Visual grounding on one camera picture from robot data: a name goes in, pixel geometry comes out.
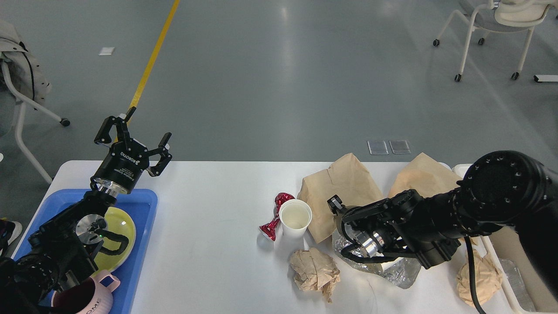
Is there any white chair right background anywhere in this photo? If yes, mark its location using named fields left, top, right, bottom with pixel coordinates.
left=432, top=0, right=557, bottom=82

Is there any brown paper bag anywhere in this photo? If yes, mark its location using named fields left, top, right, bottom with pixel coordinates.
left=297, top=153, right=384, bottom=244
left=388, top=153, right=461, bottom=246

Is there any crumpled brown paper ball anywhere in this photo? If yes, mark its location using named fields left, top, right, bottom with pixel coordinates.
left=289, top=248, right=341, bottom=304

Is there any white shoe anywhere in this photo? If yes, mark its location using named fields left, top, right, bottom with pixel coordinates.
left=0, top=218, right=22, bottom=255

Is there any upright white paper cup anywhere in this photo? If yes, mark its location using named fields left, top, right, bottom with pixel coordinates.
left=279, top=199, right=313, bottom=239

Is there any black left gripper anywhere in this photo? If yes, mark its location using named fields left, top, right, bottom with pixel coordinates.
left=91, top=106, right=173, bottom=195

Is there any red crumpled foil wrapper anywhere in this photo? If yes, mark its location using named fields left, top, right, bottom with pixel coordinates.
left=259, top=192, right=295, bottom=241

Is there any white chair background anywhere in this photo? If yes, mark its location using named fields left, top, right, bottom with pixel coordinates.
left=1, top=58, right=71, bottom=184
left=432, top=0, right=557, bottom=82

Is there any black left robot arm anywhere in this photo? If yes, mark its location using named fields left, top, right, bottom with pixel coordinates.
left=1, top=107, right=173, bottom=314

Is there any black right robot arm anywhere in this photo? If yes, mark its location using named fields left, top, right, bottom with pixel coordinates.
left=327, top=150, right=558, bottom=314

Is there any beige jacket on chair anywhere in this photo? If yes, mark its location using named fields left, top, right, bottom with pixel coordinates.
left=0, top=20, right=51, bottom=105

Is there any silver foil bag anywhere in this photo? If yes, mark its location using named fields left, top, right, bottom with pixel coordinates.
left=332, top=230, right=422, bottom=290

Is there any pink mug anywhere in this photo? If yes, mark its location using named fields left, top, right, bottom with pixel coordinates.
left=51, top=270, right=120, bottom=314

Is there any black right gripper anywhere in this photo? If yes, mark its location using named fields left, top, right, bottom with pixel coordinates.
left=327, top=195, right=367, bottom=238

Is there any blue plastic tray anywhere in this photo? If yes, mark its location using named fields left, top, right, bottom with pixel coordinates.
left=12, top=189, right=158, bottom=314

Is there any lying white paper cup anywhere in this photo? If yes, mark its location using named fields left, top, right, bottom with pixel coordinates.
left=381, top=258, right=403, bottom=272

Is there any white chair left background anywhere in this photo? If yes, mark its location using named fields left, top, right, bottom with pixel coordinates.
left=1, top=58, right=71, bottom=184

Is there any white plastic bin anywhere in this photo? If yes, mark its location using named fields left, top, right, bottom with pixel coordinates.
left=453, top=164, right=558, bottom=312

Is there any yellow plastic plate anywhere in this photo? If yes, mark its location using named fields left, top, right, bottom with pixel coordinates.
left=94, top=207, right=136, bottom=275

